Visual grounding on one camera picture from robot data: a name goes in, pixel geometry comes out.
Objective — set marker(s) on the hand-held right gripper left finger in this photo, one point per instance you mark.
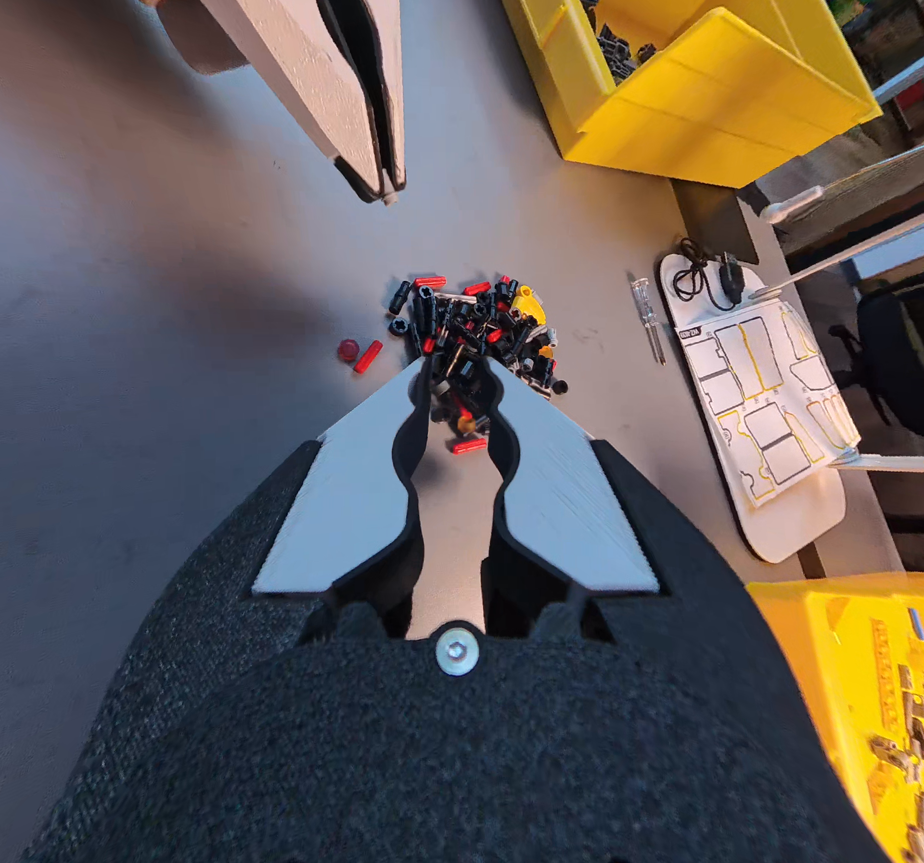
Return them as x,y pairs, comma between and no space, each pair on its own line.
339,509

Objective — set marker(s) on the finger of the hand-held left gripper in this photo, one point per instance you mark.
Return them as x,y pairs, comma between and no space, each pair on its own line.
386,26
289,47

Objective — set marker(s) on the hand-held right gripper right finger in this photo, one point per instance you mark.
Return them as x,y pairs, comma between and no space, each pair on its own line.
577,509

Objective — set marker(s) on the pile of small connector pins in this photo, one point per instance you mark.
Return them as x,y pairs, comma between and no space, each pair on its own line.
476,329

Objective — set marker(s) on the grey desk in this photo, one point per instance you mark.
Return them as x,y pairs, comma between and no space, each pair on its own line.
144,300

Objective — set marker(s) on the red connector pin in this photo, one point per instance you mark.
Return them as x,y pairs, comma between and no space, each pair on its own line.
368,356

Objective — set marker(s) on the red round stud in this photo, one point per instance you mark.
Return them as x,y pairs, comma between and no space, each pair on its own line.
348,349

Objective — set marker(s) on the heap of black brick parts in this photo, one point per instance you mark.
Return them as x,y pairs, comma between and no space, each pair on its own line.
613,47

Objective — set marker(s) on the yellow plastic parts bin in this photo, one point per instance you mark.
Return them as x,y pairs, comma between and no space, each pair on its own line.
722,120
816,661

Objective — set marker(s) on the black office chair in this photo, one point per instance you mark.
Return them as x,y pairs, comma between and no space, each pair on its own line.
891,343

